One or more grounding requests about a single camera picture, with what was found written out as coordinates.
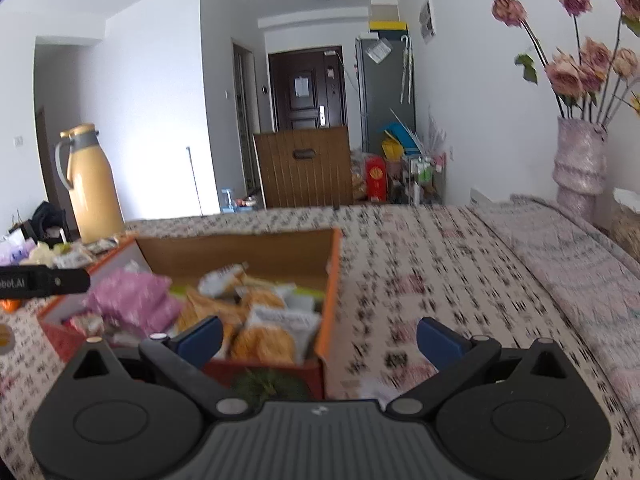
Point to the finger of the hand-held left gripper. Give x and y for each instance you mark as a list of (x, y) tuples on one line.
[(65, 280)]

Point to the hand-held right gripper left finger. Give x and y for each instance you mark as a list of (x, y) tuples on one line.
[(200, 342)]

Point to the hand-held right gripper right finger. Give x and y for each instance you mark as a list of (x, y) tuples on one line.
[(442, 342)]

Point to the pink snack packet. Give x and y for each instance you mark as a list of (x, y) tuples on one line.
[(132, 300)]

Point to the short green white packet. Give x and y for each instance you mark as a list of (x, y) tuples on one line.
[(307, 300)]

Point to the red cardboard box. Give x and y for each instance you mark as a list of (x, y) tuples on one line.
[(330, 300)]

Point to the flat white green packet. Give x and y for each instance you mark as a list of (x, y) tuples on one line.
[(75, 259)]

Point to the purple tissue pack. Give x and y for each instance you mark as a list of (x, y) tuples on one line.
[(15, 252)]

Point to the cream crumpled bag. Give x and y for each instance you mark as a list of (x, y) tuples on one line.
[(42, 253)]

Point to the white plastic bag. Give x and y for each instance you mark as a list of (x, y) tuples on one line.
[(17, 235)]

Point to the black bag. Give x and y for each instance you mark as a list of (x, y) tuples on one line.
[(47, 220)]

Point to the yellow thermos jug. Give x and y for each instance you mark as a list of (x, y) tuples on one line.
[(95, 190)]

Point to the grey patterned cloth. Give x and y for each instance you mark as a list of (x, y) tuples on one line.
[(560, 270)]

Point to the light blue plastic basket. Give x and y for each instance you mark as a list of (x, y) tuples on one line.
[(227, 202)]

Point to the red gift box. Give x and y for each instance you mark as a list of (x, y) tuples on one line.
[(376, 177)]

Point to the clear bag of food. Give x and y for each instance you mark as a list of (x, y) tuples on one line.
[(358, 175)]

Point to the wooden chair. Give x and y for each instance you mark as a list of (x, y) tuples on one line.
[(300, 175)]

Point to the blue plastic dustpan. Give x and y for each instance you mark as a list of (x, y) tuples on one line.
[(400, 137)]

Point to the bundle of white sticks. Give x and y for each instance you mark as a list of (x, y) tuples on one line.
[(435, 130)]

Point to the pink wrapped vase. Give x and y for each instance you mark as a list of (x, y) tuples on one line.
[(580, 170)]

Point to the grey refrigerator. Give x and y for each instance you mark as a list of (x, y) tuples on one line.
[(382, 105)]

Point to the dark brown door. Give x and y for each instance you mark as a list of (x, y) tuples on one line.
[(305, 90)]

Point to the white folded umbrella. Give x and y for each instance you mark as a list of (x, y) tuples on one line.
[(407, 70)]

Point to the white paper sheet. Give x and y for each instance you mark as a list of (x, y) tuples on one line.
[(379, 51)]

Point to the dried pink roses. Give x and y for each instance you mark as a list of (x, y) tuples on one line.
[(575, 70)]

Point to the yellow black box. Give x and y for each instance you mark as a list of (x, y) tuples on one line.
[(388, 25)]

